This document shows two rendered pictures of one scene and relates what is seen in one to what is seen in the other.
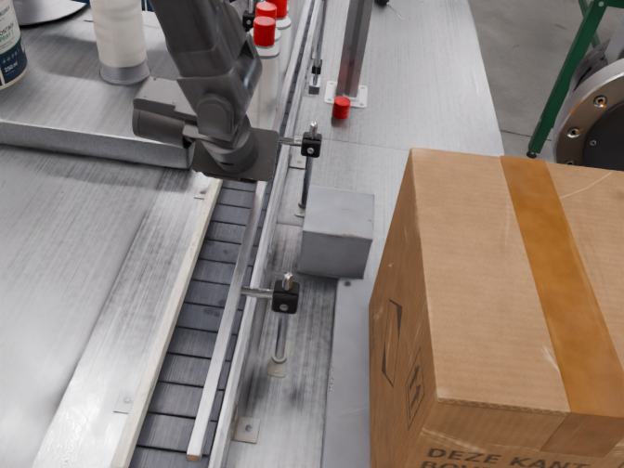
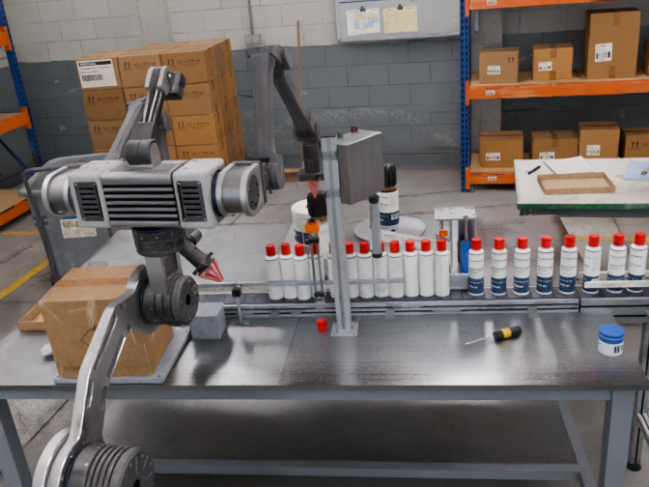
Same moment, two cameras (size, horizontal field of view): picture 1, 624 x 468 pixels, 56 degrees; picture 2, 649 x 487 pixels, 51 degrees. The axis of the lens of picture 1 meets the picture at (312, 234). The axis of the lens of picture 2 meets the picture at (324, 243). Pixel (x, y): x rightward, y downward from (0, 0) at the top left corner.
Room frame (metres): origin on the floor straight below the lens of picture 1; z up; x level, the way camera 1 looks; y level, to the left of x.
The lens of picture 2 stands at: (1.36, -2.01, 1.99)
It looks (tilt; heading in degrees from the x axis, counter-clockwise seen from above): 23 degrees down; 99
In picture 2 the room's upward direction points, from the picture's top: 5 degrees counter-clockwise
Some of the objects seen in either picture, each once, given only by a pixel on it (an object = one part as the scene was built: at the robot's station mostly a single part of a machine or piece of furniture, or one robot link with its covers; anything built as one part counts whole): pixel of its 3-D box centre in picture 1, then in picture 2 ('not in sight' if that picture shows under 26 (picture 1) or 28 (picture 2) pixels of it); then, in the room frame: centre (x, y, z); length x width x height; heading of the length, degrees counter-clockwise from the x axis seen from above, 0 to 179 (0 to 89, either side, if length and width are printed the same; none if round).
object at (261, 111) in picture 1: (262, 82); (273, 272); (0.84, 0.11, 0.98); 0.05 x 0.05 x 0.20
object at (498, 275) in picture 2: not in sight; (498, 266); (1.62, 0.11, 0.98); 0.05 x 0.05 x 0.20
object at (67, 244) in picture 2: not in sight; (89, 214); (-0.91, 2.17, 0.48); 0.89 x 0.63 x 0.96; 103
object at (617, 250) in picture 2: not in sight; (616, 263); (2.00, 0.11, 0.98); 0.05 x 0.05 x 0.20
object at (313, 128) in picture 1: (294, 165); (239, 300); (0.73, 0.04, 0.91); 0.07 x 0.03 x 0.16; 90
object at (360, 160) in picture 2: not in sight; (354, 166); (1.16, 0.03, 1.38); 0.17 x 0.10 x 0.19; 55
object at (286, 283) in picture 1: (265, 318); not in sight; (0.43, 0.04, 0.91); 0.07 x 0.03 x 0.16; 90
